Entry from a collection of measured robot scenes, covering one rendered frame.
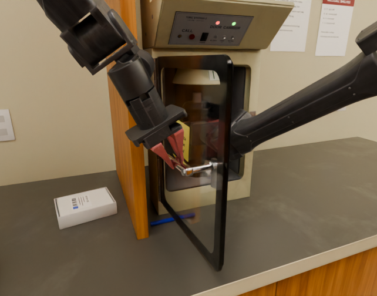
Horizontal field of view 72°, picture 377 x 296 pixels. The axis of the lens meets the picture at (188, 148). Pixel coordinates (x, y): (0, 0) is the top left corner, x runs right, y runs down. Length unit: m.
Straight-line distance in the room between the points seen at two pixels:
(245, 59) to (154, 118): 0.43
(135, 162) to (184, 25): 0.33
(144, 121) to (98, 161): 0.76
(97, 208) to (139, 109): 0.46
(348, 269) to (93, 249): 0.71
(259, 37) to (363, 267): 0.73
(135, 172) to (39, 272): 0.30
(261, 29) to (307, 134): 1.00
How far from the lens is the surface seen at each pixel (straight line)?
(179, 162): 0.47
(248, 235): 0.75
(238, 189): 0.89
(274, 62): 1.40
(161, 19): 0.62
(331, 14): 1.63
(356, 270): 0.98
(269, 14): 0.72
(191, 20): 0.64
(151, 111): 0.43
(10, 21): 1.12
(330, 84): 0.45
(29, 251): 0.79
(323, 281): 0.89
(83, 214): 0.82
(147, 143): 0.43
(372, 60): 0.42
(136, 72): 0.41
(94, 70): 0.43
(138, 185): 0.65
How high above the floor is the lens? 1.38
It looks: 19 degrees down
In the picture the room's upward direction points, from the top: straight up
